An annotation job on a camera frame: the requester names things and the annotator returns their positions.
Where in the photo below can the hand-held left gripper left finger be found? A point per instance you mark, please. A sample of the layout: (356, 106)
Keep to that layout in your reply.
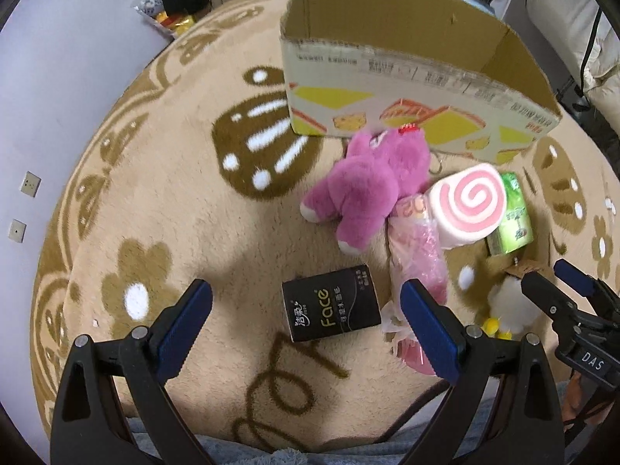
(186, 329)

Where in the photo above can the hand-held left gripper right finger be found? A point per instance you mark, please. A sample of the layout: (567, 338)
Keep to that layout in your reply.
(428, 329)

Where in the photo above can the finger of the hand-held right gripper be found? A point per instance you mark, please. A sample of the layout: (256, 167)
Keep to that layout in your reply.
(574, 273)
(550, 300)

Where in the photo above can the white plush duck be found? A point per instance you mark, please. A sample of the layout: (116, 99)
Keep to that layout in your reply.
(508, 305)

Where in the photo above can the pink swirl roll plush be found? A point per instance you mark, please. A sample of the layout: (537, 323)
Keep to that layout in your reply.
(470, 198)

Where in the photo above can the pink plush bear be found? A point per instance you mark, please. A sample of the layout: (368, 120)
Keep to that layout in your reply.
(368, 179)

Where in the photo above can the printed cardboard box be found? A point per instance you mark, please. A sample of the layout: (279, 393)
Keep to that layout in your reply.
(339, 72)

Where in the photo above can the person's right hand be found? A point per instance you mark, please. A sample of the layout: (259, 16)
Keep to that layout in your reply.
(573, 397)

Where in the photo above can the green tissue pack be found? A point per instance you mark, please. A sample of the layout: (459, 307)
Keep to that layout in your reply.
(516, 223)

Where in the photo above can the pink plastic-wrapped pack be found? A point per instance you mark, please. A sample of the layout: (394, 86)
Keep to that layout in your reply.
(416, 247)

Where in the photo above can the black tissue pack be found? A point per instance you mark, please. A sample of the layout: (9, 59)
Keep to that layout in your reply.
(329, 305)

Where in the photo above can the beige patterned blanket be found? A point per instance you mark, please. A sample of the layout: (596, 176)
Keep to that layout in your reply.
(169, 179)

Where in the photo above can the white padded chair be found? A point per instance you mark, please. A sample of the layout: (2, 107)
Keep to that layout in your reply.
(557, 19)

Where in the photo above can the yellow red snack bag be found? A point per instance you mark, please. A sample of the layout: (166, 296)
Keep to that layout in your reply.
(177, 22)

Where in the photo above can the white printed plastic bag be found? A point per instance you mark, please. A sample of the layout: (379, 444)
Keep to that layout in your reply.
(150, 2)

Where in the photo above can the white wall outlet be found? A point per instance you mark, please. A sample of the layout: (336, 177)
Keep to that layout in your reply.
(17, 230)
(31, 184)

